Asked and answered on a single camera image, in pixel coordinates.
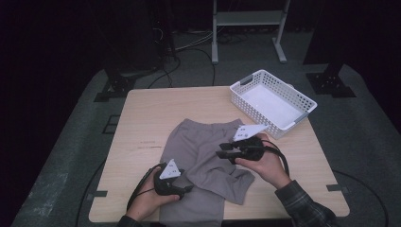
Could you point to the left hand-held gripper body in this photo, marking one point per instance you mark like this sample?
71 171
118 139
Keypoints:
165 187

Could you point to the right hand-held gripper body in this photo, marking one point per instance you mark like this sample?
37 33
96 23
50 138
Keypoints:
252 151

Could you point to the grey pants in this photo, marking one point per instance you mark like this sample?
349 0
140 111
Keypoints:
195 142

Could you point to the white plastic basket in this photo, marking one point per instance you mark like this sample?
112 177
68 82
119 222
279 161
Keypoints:
271 104

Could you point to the person's right hand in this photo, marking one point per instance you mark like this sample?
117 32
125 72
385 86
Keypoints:
268 168

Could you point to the person's left hand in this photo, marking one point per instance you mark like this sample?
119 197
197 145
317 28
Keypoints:
146 203

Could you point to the black tape strip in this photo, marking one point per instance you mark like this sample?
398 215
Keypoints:
99 193
335 188

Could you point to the black stand base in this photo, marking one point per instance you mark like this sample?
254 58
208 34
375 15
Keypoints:
329 83
118 84

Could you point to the white metal stand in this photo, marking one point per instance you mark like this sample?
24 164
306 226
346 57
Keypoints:
249 18

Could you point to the dark equipment cabinet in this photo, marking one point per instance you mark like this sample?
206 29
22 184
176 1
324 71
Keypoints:
135 38

